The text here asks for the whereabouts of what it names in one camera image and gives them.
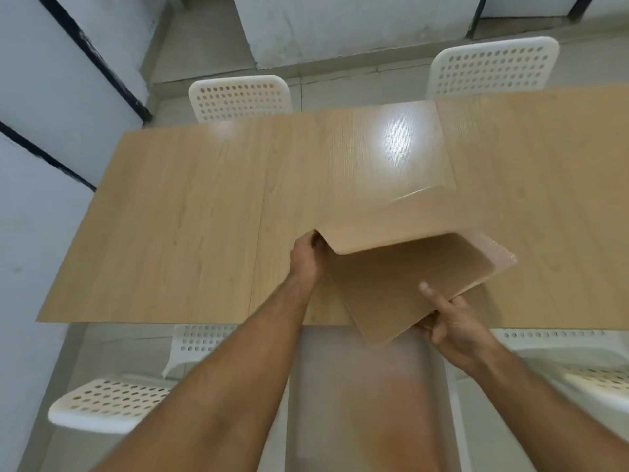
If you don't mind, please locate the person's left hand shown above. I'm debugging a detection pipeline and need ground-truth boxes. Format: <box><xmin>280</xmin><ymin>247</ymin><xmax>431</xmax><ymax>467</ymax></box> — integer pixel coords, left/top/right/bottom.
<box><xmin>289</xmin><ymin>230</ymin><xmax>328</xmax><ymax>285</ymax></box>

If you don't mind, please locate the white perforated plastic chair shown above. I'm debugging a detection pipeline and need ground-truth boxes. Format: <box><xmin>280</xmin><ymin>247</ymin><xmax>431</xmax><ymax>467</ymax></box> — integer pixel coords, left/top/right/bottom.
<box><xmin>188</xmin><ymin>75</ymin><xmax>294</xmax><ymax>124</ymax></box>
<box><xmin>489</xmin><ymin>328</ymin><xmax>629</xmax><ymax>414</ymax></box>
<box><xmin>425</xmin><ymin>36</ymin><xmax>561</xmax><ymax>100</ymax></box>
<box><xmin>47</xmin><ymin>324</ymin><xmax>242</xmax><ymax>436</ymax></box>

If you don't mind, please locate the person's right forearm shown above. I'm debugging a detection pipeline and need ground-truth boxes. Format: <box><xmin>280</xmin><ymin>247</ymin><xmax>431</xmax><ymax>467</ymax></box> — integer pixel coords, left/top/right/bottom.
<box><xmin>459</xmin><ymin>345</ymin><xmax>629</xmax><ymax>472</ymax></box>

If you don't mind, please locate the person's left forearm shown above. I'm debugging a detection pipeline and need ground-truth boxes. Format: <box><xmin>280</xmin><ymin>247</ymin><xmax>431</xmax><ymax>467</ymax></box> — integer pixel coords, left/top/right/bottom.
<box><xmin>91</xmin><ymin>277</ymin><xmax>317</xmax><ymax>472</ymax></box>

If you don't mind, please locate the clear plastic film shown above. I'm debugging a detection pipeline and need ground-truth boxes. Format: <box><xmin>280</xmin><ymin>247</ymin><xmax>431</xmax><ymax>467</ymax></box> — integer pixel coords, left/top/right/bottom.
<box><xmin>459</xmin><ymin>229</ymin><xmax>518</xmax><ymax>286</ymax></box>

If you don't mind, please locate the wood-grain laminate sheet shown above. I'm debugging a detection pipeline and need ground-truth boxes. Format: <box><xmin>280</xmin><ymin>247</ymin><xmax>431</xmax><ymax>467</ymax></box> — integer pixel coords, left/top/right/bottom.
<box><xmin>314</xmin><ymin>99</ymin><xmax>498</xmax><ymax>348</ymax></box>

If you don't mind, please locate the person's right hand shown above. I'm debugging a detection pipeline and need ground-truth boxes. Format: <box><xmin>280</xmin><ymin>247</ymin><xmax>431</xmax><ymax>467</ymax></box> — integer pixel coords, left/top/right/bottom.
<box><xmin>415</xmin><ymin>282</ymin><xmax>495</xmax><ymax>375</ymax></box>

